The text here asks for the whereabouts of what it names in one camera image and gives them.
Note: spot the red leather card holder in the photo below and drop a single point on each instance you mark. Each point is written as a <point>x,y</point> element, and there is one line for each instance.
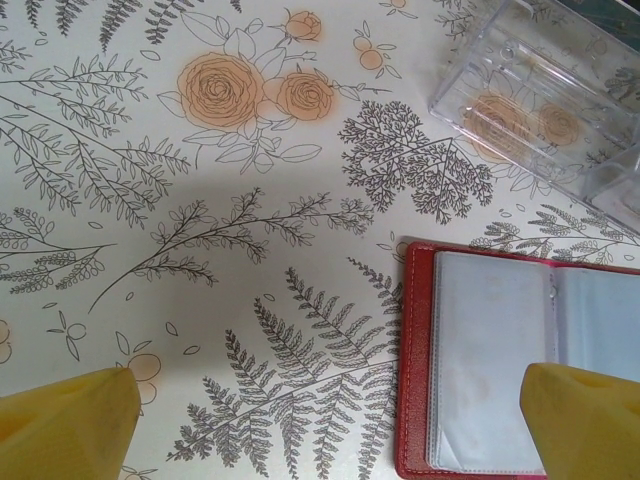
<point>415,350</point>

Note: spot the clear acrylic card stand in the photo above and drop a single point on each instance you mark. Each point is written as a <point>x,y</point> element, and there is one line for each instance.
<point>500,75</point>

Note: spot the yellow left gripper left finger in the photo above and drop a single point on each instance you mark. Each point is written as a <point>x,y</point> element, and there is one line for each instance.
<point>60,430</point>

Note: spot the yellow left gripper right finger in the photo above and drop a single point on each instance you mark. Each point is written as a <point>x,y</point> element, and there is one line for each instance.
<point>590,430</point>

